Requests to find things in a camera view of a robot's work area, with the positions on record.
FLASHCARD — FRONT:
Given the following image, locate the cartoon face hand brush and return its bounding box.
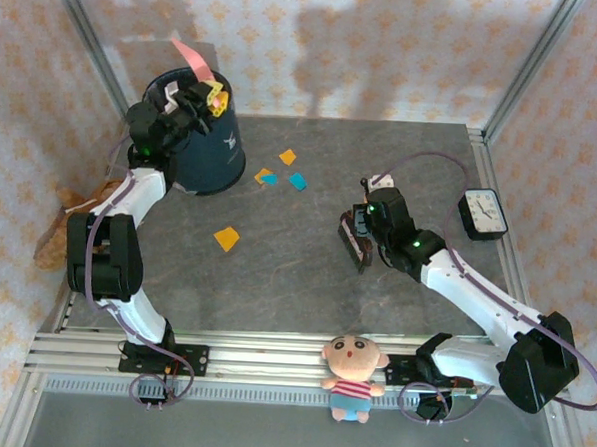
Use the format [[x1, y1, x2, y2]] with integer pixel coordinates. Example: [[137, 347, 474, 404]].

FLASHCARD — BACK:
[[334, 205, 380, 275]]

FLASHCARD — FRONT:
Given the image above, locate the pink plastic dustpan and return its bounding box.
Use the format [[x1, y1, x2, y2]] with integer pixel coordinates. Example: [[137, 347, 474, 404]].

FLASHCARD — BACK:
[[168, 37, 215, 85]]

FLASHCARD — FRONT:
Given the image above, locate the dark blue trash bin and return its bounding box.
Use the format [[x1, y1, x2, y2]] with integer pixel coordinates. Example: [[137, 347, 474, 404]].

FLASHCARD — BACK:
[[137, 64, 251, 200]]

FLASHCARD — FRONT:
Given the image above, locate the black square alarm clock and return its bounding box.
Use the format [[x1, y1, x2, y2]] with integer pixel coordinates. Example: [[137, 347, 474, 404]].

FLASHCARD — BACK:
[[456, 186, 512, 244]]

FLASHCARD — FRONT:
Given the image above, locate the cartoon boy plush doll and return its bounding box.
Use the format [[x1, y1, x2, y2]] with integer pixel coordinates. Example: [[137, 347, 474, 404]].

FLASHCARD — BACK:
[[316, 333, 393, 426]]

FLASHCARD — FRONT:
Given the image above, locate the brown teddy bear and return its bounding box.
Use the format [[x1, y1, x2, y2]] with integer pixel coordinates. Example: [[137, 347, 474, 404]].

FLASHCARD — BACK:
[[33, 173, 128, 276]]

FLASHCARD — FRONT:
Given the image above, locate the perforated metal strip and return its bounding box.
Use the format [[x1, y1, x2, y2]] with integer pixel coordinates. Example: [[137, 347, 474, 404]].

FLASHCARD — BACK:
[[41, 373, 554, 419]]

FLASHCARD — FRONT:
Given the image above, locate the grey metal lower panel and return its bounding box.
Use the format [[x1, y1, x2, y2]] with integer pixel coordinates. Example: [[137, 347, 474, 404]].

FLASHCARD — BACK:
[[0, 387, 570, 447]]

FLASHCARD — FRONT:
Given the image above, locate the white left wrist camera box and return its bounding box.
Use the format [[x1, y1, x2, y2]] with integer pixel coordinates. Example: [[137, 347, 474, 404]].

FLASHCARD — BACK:
[[161, 80, 181, 116]]

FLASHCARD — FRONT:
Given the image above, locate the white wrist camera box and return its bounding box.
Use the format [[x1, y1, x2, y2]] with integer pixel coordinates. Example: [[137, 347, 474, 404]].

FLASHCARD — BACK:
[[161, 80, 181, 116], [359, 172, 397, 194]]

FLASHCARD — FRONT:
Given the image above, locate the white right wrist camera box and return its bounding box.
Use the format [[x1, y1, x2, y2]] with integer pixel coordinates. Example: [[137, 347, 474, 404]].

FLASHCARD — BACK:
[[359, 172, 397, 194]]

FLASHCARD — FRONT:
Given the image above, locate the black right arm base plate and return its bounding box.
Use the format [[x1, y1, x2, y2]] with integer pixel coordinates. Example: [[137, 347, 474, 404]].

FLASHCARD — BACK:
[[383, 352, 486, 400]]

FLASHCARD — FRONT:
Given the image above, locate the aluminium mounting rail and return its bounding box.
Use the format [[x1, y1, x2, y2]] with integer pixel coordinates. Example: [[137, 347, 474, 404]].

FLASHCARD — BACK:
[[22, 318, 573, 402]]

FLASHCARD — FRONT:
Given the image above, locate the aluminium frame post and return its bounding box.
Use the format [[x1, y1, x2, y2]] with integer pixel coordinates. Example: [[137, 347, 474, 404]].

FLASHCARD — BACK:
[[480, 0, 590, 147], [36, 0, 139, 121]]

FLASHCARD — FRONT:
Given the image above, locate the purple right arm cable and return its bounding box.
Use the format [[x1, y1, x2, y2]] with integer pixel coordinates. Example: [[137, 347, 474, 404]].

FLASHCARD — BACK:
[[396, 150, 597, 435]]

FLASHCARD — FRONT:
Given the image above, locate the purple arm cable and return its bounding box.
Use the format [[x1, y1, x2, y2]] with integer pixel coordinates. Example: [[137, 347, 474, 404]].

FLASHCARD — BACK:
[[396, 150, 597, 435], [77, 135, 208, 413]]

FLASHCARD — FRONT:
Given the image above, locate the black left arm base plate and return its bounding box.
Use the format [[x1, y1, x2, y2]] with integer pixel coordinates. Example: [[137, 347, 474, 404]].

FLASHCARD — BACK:
[[117, 338, 211, 379]]

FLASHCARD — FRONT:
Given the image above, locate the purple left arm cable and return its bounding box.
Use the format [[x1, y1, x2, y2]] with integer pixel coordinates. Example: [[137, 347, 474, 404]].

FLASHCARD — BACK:
[[77, 135, 208, 413]]

